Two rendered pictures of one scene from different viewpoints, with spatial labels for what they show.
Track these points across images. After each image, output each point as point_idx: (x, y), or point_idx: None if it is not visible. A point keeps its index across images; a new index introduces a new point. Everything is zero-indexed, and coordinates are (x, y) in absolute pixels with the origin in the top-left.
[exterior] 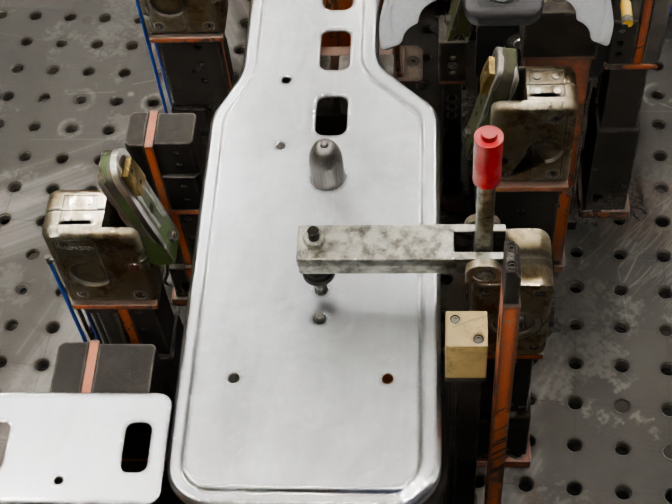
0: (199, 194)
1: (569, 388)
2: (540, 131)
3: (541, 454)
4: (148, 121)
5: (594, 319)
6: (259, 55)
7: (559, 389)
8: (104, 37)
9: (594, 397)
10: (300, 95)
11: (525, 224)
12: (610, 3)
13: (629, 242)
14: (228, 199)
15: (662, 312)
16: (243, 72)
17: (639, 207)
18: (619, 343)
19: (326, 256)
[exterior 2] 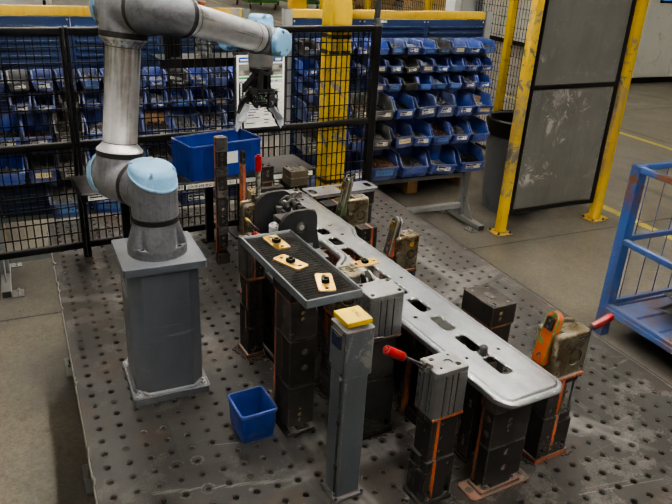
0: None
1: (236, 308)
2: None
3: (237, 296)
4: (371, 226)
5: (236, 322)
6: (355, 236)
7: (239, 307)
8: None
9: (228, 308)
10: (335, 232)
11: None
12: (236, 116)
13: (234, 341)
14: (332, 216)
15: (215, 328)
16: (356, 234)
17: (235, 349)
18: (226, 319)
19: (291, 189)
